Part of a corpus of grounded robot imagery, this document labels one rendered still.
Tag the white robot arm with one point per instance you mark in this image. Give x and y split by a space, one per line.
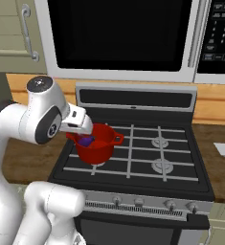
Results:
8 159

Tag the red pot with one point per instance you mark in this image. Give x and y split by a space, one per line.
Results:
96 153

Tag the beige lower cupboard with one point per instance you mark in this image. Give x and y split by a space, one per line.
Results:
222 225

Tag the beige cupboard door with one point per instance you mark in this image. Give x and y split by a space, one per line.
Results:
8 32

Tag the purple eggplant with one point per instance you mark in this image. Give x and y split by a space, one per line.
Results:
85 140

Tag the grey stove knob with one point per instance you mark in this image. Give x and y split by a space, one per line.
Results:
170 204
139 202
192 207
116 200

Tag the black oven door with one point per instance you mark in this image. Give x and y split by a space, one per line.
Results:
130 233

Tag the white microwave oven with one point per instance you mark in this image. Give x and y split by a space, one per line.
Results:
123 35

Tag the black gas stove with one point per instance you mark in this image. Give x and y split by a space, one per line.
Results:
142 153

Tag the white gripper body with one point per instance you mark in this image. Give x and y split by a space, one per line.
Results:
79 127

